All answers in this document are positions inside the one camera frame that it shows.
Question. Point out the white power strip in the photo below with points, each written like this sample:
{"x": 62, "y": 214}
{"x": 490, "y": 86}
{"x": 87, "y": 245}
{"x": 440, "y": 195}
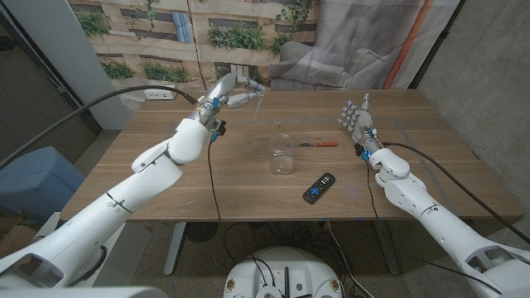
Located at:
{"x": 155, "y": 95}

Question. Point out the printed fabric backdrop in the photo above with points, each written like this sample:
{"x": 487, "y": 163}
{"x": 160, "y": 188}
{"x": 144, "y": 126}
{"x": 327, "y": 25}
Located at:
{"x": 290, "y": 41}

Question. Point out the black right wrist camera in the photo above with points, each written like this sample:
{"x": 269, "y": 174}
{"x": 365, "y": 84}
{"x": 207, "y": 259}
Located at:
{"x": 358, "y": 150}

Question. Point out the white robot torso base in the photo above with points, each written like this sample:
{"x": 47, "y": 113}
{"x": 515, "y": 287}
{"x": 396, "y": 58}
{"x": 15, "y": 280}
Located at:
{"x": 285, "y": 269}

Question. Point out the grey sneaker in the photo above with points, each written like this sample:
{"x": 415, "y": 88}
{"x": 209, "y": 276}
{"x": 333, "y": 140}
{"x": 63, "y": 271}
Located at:
{"x": 93, "y": 265}

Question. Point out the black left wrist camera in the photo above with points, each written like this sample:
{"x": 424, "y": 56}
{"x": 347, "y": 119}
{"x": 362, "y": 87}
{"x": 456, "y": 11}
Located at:
{"x": 220, "y": 127}

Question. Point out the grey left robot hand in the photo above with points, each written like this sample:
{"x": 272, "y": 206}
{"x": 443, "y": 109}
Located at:
{"x": 221, "y": 89}

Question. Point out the black round floor fan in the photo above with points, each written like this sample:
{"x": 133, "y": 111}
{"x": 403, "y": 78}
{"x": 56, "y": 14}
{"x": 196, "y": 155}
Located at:
{"x": 201, "y": 232}

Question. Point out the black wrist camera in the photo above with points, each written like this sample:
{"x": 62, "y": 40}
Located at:
{"x": 220, "y": 127}
{"x": 358, "y": 150}

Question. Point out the clear plastic cup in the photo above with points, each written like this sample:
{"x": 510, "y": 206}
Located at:
{"x": 282, "y": 159}

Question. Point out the white table leg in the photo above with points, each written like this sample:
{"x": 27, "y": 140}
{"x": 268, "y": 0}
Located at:
{"x": 174, "y": 248}
{"x": 387, "y": 248}

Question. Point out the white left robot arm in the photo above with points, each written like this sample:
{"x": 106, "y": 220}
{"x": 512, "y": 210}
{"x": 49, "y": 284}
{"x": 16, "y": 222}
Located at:
{"x": 145, "y": 174}

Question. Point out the black TV remote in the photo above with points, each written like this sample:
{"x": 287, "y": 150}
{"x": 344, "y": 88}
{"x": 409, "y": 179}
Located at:
{"x": 319, "y": 188}

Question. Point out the white square column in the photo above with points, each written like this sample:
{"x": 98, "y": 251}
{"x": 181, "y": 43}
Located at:
{"x": 70, "y": 54}

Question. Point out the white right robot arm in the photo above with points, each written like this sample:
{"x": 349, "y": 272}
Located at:
{"x": 414, "y": 194}

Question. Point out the blue upholstered seat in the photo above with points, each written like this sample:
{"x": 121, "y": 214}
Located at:
{"x": 33, "y": 178}

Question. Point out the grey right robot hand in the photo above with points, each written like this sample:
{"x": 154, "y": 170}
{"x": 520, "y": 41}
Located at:
{"x": 362, "y": 126}

